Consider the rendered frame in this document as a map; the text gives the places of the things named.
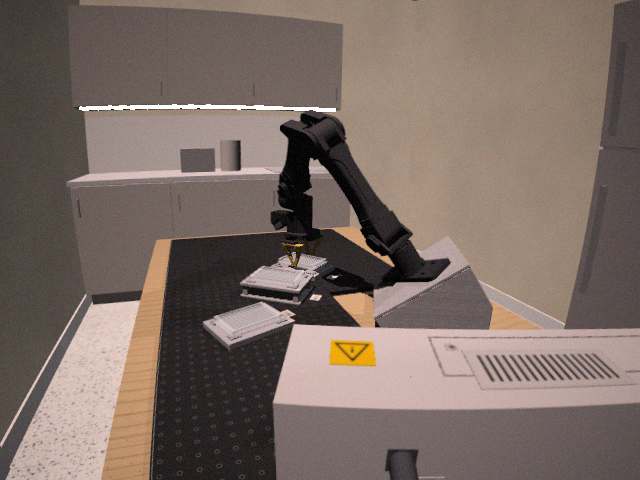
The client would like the white well plate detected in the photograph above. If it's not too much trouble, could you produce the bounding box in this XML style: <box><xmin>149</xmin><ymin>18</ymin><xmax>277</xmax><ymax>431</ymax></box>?
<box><xmin>213</xmin><ymin>302</ymin><xmax>284</xmax><ymax>338</ymax></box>
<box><xmin>278</xmin><ymin>252</ymin><xmax>327</xmax><ymax>271</ymax></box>
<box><xmin>249</xmin><ymin>266</ymin><xmax>306</xmax><ymax>287</ymax></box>

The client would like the light grey machine housing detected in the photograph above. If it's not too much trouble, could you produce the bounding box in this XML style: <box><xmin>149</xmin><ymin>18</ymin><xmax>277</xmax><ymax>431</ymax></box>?
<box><xmin>273</xmin><ymin>324</ymin><xmax>640</xmax><ymax>480</ymax></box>

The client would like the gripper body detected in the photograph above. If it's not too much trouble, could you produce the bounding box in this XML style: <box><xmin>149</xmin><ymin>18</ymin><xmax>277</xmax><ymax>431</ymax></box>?
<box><xmin>281</xmin><ymin>213</ymin><xmax>323</xmax><ymax>245</ymax></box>

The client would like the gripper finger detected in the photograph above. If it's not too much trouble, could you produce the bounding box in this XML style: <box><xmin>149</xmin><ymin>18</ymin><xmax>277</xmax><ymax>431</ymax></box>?
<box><xmin>281</xmin><ymin>242</ymin><xmax>304</xmax><ymax>267</ymax></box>
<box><xmin>303</xmin><ymin>237</ymin><xmax>323</xmax><ymax>256</ymax></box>

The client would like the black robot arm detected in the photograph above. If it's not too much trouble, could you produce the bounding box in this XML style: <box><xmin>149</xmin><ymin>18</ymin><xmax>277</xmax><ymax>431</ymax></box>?
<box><xmin>271</xmin><ymin>109</ymin><xmax>451</xmax><ymax>282</ymax></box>

